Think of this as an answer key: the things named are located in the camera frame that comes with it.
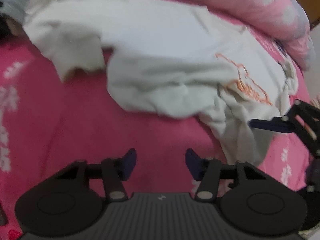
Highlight white sweatshirt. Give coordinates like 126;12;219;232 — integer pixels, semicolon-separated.
23;0;298;165

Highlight pink floral quilt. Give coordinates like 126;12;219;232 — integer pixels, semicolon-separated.
192;0;315;71

